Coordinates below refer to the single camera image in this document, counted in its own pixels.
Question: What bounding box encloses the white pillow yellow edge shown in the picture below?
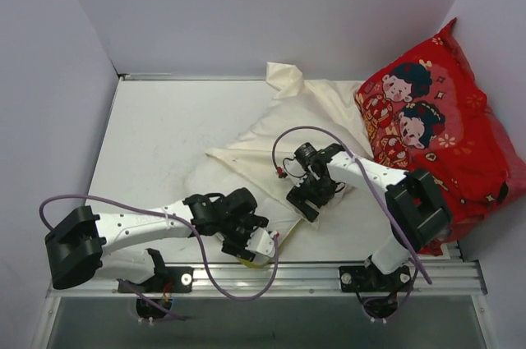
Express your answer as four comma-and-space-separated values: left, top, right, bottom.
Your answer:
184, 155, 305, 269

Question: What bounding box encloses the cream pillowcase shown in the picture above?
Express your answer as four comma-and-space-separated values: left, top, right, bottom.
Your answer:
201, 62, 372, 237

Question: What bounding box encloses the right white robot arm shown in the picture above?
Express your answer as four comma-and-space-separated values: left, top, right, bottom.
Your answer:
279, 143, 453, 291

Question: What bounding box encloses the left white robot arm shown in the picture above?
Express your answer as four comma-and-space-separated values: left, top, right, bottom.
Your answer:
44, 187, 278, 292

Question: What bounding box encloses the red cartoon print bag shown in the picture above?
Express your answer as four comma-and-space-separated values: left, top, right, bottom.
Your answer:
354, 20, 525, 242

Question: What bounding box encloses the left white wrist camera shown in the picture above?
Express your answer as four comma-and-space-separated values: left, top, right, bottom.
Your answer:
245, 227, 279, 259

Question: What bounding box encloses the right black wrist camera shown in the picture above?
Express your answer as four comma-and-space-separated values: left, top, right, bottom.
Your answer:
293, 142, 317, 171

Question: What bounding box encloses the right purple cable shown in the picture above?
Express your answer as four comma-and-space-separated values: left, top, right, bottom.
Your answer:
271, 126, 433, 322

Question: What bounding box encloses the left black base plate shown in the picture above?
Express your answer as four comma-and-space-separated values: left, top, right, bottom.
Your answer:
132, 266, 194, 294

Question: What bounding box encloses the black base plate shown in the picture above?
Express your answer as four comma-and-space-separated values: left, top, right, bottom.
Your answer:
339, 265, 412, 294
132, 266, 194, 294

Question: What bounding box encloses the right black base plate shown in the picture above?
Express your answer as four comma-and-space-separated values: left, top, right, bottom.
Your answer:
339, 265, 412, 294

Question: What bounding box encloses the aluminium mounting rail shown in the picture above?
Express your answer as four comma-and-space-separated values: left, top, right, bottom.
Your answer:
44, 259, 488, 300

